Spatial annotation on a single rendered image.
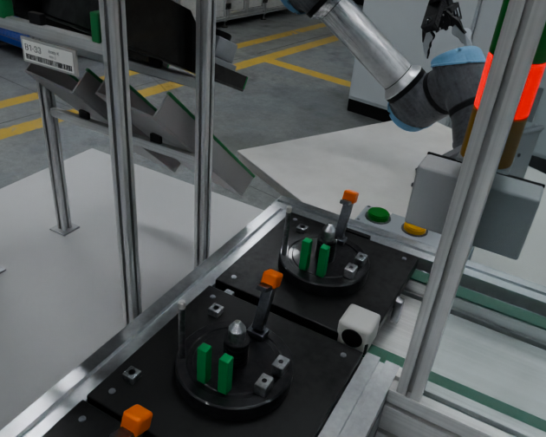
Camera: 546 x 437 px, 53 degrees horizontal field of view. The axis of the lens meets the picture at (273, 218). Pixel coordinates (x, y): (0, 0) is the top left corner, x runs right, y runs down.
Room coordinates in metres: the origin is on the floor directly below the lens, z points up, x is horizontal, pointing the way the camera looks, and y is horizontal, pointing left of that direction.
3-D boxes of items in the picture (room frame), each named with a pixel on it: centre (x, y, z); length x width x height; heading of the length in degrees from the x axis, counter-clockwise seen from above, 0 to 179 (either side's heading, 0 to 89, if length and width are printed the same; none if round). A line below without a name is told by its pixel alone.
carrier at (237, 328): (0.47, 0.03, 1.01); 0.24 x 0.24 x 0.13; 64
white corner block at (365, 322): (0.56, -0.13, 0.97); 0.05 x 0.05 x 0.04; 64
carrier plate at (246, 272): (0.70, -0.08, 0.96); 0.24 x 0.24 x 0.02; 64
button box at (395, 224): (0.85, -0.26, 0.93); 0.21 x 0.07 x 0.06; 64
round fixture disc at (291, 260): (0.70, -0.08, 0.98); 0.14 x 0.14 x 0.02
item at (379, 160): (1.17, -0.44, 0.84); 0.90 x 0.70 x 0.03; 36
